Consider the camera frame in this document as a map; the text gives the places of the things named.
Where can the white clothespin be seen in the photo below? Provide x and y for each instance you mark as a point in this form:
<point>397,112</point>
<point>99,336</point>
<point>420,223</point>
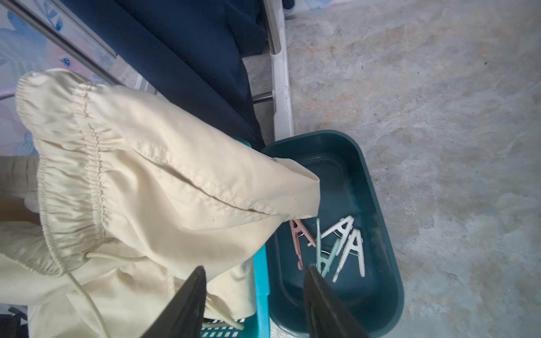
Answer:
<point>354,246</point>
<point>342,229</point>

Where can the teal perforated plastic basket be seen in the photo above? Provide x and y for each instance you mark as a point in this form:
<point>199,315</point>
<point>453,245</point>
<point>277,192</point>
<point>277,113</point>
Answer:
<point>258,304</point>

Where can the beige shorts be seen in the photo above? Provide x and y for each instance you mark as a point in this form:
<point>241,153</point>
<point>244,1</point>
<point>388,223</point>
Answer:
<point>126,196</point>

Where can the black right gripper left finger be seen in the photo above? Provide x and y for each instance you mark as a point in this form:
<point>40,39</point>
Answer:
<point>183,316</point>

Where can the navy blue shorts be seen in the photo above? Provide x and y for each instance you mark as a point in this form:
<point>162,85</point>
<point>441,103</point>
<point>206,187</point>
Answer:
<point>190,51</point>

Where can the pink clothespin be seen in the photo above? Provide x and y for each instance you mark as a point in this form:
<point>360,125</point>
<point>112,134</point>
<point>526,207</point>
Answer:
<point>297,230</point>

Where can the mint green clothespin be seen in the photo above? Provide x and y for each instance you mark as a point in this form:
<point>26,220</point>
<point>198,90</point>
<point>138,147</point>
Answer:
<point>324,259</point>

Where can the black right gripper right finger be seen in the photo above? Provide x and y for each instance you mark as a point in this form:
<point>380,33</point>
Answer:
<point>326,315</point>

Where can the white metal clothes rack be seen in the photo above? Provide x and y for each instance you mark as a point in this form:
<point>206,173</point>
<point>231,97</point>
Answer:
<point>275,27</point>

